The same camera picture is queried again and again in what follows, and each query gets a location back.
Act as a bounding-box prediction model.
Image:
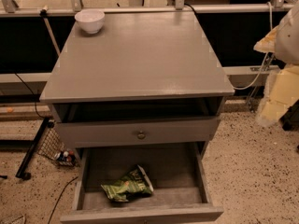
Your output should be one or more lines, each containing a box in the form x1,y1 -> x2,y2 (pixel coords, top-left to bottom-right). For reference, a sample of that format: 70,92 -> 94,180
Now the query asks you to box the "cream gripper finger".
256,64 -> 299,127
253,26 -> 278,53

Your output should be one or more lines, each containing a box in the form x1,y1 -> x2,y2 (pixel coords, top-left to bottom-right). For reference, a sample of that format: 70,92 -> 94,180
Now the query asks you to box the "green jalapeno chip bag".
101,165 -> 154,203

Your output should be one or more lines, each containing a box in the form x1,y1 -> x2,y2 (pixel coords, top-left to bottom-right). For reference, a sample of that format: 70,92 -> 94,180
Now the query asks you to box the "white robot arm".
253,2 -> 299,127

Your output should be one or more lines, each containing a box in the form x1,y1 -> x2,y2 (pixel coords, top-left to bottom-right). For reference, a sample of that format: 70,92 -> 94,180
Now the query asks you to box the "closed grey top drawer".
55,117 -> 220,148

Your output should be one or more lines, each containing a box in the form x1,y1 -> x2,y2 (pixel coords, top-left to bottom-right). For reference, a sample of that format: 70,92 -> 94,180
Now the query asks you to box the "grey wooden drawer cabinet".
39,10 -> 235,161

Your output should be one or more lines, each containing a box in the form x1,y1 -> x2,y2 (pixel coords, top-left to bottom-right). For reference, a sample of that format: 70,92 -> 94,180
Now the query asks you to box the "open grey middle drawer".
61,143 -> 223,224

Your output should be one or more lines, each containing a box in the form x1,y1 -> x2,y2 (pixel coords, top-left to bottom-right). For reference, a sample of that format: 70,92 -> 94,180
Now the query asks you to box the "round brass drawer knob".
137,131 -> 146,140

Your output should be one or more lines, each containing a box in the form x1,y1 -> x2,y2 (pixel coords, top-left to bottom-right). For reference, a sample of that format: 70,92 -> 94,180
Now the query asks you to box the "white ceramic bowl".
75,9 -> 105,34

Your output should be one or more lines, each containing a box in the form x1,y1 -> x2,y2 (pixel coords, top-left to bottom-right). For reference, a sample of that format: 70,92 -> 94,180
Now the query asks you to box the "black metal floor bar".
16,118 -> 50,180

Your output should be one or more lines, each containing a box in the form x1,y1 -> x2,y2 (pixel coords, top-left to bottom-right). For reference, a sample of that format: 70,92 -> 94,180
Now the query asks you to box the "white hanging cable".
233,1 -> 274,91

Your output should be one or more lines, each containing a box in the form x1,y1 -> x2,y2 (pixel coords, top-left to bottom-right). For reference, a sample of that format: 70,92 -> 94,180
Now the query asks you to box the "wire mesh basket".
37,128 -> 74,166

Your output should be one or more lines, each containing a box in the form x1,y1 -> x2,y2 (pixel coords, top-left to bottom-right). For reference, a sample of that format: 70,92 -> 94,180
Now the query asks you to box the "black floor cable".
47,175 -> 79,224

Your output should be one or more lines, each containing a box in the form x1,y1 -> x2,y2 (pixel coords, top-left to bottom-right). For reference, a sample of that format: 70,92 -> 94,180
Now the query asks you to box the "grey metal rail frame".
0,0 -> 294,76

